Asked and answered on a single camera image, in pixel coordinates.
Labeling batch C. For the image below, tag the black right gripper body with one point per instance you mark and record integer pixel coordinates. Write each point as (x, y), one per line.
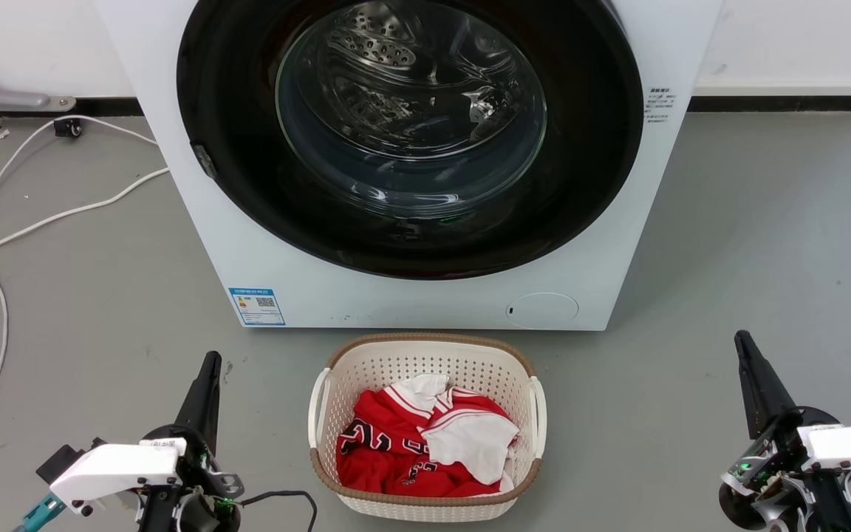
(784, 451)

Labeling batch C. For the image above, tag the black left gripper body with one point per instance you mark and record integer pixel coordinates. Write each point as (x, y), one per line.
(200, 473)

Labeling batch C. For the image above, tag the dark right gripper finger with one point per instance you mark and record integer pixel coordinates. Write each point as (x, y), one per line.
(761, 391)

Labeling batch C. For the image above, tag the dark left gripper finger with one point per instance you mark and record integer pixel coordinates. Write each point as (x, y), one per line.
(204, 403)

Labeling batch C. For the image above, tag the black round glass washer door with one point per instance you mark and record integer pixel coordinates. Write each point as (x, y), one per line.
(233, 111)

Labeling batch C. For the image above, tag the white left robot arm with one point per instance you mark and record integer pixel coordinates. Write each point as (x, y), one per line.
(115, 469)

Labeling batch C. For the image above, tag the white front-load washing machine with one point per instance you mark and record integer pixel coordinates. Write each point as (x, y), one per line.
(396, 303)

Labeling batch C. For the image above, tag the blue energy label sticker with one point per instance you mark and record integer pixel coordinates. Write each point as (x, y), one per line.
(257, 307)

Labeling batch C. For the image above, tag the red basketball jersey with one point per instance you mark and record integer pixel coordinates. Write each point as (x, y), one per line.
(381, 421)

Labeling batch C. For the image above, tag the cream perforated laundry basket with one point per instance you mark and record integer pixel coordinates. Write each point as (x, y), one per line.
(396, 362)

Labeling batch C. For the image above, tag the round white filter cover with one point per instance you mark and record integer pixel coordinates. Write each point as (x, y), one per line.
(542, 311)

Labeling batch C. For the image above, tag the white garment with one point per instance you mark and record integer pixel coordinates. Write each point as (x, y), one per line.
(470, 443)

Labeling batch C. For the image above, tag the white printed text sticker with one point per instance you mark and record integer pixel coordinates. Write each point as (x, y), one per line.
(659, 106)

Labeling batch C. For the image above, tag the grey metal pipe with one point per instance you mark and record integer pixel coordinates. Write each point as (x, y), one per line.
(12, 98)

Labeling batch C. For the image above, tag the stainless steel washer drum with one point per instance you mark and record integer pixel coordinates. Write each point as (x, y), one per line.
(396, 52)

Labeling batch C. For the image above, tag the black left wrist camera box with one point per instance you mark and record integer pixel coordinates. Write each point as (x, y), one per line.
(56, 464)

